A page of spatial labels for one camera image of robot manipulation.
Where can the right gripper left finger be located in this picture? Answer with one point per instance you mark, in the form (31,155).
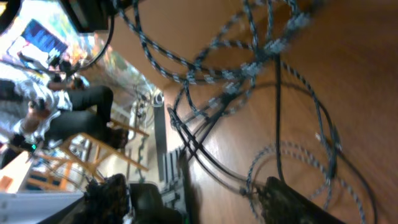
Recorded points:
(101,203)

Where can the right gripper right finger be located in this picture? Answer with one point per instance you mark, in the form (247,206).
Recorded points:
(280,204)

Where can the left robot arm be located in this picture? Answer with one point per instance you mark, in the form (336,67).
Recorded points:
(94,16)

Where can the wooden chair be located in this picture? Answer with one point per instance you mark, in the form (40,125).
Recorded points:
(57,175)

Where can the seated person in background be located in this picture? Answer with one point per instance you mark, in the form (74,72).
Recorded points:
(53,112)

